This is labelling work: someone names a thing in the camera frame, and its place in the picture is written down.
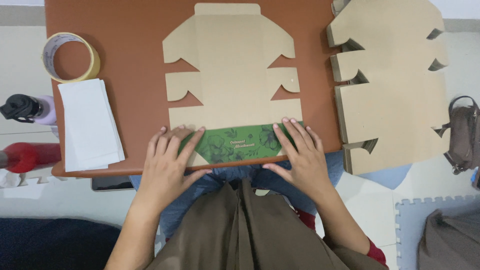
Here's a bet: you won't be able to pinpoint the person's left hand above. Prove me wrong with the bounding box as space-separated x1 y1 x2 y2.
139 125 213 215

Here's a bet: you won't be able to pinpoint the person's right hand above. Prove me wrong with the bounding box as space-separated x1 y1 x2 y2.
262 117 336 203

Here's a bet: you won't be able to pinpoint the cardboard box green print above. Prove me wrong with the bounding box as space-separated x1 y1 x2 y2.
162 3 304 168

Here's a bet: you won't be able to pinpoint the black phone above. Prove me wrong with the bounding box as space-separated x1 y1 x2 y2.
91 175 135 192

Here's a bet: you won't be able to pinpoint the person's blue jeans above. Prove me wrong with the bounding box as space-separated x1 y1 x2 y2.
128 151 345 241

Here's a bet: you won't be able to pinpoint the person's brown garment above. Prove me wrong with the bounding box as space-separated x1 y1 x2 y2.
144 177 389 270

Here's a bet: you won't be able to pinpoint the stack of white paper sheets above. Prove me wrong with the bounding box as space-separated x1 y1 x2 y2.
57 78 126 173

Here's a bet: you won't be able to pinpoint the person's red sleeve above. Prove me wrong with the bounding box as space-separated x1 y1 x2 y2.
292 208 389 269

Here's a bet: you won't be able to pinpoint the stack of flat cardboard blanks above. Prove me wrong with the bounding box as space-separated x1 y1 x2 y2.
326 0 451 176

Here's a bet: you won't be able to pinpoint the blue foam puzzle mat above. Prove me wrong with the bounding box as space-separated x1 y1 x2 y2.
394 194 480 270

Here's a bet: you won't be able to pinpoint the dark blue cloth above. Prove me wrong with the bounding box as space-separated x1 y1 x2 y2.
0 217 122 270

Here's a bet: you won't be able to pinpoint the yellow tape roll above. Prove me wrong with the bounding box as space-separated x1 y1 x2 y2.
41 32 101 84

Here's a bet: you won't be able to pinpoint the red bottle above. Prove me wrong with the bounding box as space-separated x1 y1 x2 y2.
0 142 62 174

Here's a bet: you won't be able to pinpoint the lilac bottle with black cap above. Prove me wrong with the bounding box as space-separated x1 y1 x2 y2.
0 94 58 126

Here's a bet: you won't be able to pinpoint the white crumpled tissue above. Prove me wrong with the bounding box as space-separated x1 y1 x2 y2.
0 169 22 189

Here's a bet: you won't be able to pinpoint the brown handbag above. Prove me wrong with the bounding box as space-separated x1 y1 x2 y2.
432 95 480 176

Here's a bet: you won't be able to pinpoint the grey-brown cloth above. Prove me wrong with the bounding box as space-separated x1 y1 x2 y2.
417 208 480 270

